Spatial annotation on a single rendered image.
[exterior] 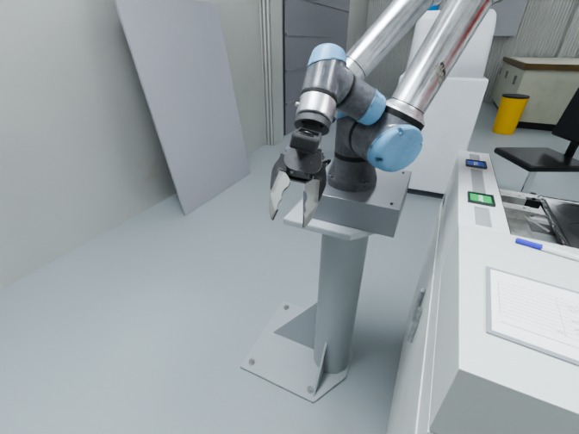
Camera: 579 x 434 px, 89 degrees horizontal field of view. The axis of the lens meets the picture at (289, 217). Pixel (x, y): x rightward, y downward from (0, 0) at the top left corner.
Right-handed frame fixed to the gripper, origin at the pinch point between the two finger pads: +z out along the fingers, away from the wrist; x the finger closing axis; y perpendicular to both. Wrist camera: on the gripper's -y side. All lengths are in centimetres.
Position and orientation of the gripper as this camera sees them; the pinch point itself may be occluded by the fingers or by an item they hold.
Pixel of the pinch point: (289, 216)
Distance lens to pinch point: 54.4
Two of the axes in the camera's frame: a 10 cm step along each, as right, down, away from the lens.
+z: -2.3, 9.6, -1.3
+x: -9.7, -2.3, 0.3
